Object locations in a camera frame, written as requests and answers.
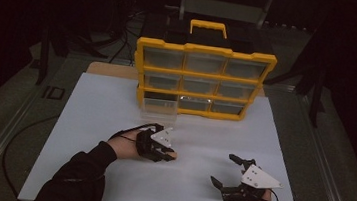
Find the grid of clear organizer bins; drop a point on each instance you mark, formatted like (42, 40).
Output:
(204, 63)

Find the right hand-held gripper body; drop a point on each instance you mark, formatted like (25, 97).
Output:
(258, 179)

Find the black rectangular frame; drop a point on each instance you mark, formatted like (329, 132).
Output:
(46, 91)

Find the clear plastic drawer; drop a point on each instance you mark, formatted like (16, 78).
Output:
(159, 108)

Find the yellow black organizer cabinet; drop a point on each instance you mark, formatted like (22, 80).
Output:
(205, 49)

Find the black metal stand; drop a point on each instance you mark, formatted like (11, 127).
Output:
(315, 105)
(42, 66)

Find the person's left hand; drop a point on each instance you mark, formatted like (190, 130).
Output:
(124, 146)

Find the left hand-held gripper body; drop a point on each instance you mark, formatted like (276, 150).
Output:
(148, 141)

